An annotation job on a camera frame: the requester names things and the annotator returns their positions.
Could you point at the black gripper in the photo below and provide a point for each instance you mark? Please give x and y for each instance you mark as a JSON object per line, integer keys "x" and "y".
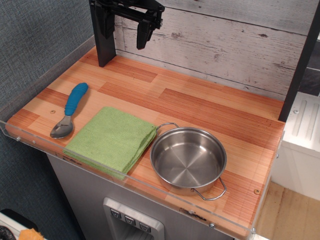
{"x": 147, "y": 13}

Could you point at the silver metal pot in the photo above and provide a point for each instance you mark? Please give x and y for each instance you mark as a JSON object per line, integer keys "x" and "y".
{"x": 188, "y": 161}

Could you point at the green folded cloth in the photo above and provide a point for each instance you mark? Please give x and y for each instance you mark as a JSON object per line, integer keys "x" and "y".
{"x": 111, "y": 142}

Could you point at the silver dispenser button panel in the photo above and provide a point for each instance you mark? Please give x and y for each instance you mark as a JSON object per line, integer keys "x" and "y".
{"x": 126, "y": 223}

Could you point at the white toy sink unit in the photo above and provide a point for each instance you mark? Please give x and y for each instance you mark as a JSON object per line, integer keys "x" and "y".
{"x": 297, "y": 163}

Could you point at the orange object at corner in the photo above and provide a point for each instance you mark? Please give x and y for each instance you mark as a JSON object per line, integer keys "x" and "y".
{"x": 30, "y": 234}

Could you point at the blue handled metal spoon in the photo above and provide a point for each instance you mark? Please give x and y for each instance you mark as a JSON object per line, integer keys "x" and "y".
{"x": 65, "y": 126}

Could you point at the dark grey right post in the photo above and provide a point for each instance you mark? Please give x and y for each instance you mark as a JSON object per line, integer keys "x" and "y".
{"x": 303, "y": 61}

